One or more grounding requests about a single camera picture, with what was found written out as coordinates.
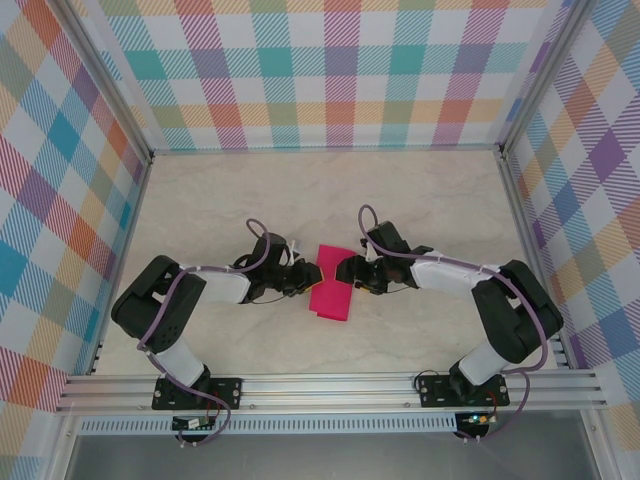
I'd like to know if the wide aluminium mounting rail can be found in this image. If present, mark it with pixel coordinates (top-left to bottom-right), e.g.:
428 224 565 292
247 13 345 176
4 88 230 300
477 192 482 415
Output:
54 369 609 414

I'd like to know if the grey metal sheet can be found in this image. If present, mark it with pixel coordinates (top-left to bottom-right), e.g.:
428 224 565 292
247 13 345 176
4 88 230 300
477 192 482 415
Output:
64 433 599 480

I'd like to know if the slotted aluminium side bracket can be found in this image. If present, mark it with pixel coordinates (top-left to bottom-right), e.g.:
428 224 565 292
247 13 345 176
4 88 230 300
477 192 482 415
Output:
548 335 572 370
87 339 105 376

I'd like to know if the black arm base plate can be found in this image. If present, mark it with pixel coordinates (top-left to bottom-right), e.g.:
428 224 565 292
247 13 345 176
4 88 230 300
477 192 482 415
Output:
415 372 510 409
152 377 244 411

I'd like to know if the aluminium frame post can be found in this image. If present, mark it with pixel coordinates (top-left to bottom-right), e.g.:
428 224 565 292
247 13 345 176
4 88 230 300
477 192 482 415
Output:
498 0 592 160
49 0 155 164

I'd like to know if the long aluminium frame rail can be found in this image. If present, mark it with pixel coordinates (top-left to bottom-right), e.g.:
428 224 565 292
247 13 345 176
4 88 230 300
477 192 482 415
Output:
149 144 504 155

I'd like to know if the pink paper sheet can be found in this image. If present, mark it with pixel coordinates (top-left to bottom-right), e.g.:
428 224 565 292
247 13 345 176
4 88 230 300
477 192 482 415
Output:
308 243 357 324

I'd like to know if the perforated metal cable tray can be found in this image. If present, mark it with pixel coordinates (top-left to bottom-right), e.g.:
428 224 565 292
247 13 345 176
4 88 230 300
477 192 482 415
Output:
77 413 459 435

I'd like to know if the aluminium side rail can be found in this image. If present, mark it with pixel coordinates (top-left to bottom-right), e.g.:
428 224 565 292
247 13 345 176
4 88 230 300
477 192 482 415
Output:
499 152 574 372
84 154 155 377

